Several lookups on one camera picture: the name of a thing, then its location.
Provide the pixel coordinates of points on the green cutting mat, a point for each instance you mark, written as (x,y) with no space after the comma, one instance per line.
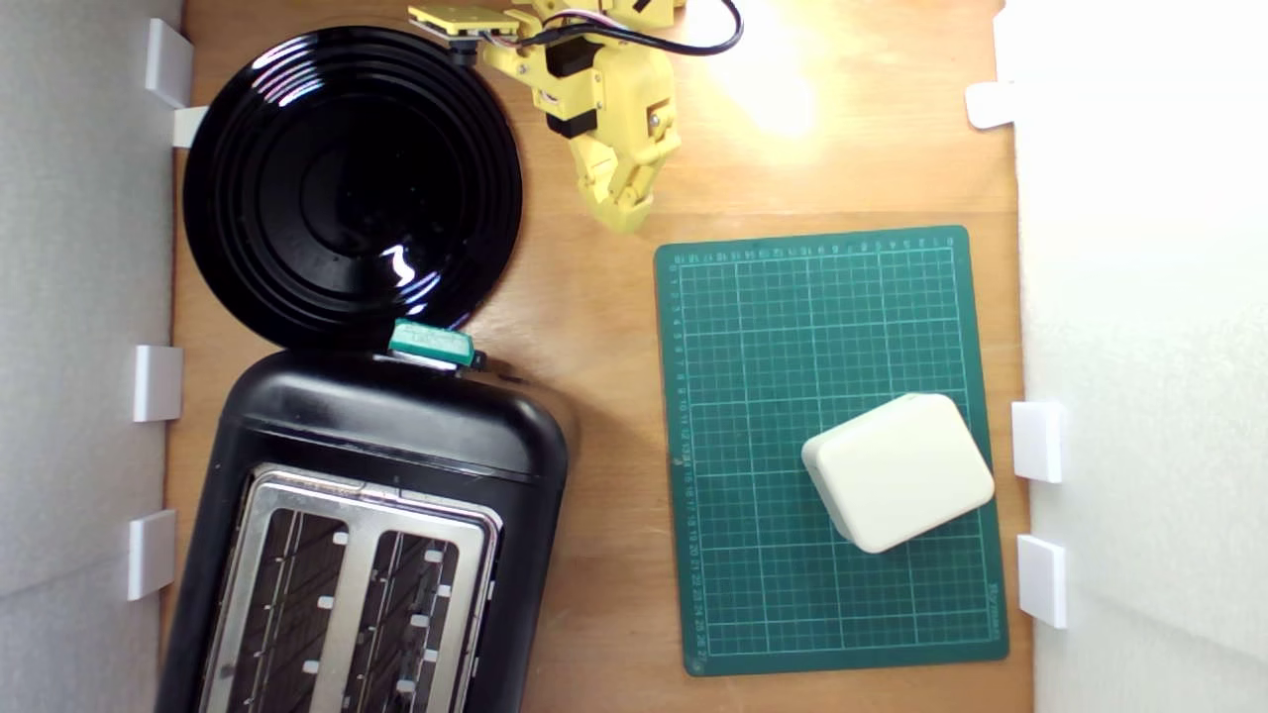
(773,327)

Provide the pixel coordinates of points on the yellow wrist camera mount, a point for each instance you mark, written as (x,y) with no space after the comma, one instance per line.
(461,22)

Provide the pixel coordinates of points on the green toaster lever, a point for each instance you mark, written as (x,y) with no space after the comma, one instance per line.
(429,343)

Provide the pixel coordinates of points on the black round plate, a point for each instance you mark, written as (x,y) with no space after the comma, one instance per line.
(337,188)

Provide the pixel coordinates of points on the black two-slot toaster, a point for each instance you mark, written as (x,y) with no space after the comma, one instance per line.
(396,436)

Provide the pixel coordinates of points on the white wall clip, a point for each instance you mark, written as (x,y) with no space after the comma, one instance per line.
(188,126)
(1042,581)
(1038,442)
(168,61)
(158,383)
(991,104)
(151,555)

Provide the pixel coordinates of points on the white rounded block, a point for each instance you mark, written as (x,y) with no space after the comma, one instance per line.
(897,473)

